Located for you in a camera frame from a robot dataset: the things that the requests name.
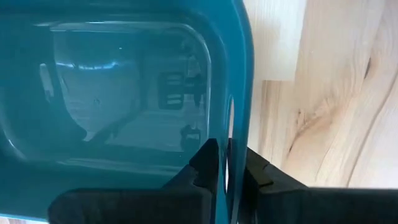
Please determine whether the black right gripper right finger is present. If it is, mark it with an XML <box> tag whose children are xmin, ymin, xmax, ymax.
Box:
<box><xmin>228</xmin><ymin>138</ymin><xmax>398</xmax><ymax>224</ymax></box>

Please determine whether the blue plastic bin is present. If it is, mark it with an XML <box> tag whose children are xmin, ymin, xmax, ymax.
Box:
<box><xmin>0</xmin><ymin>0</ymin><xmax>255</xmax><ymax>224</ymax></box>

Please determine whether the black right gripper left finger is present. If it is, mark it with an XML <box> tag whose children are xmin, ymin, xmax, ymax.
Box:
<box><xmin>47</xmin><ymin>138</ymin><xmax>220</xmax><ymax>224</ymax></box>

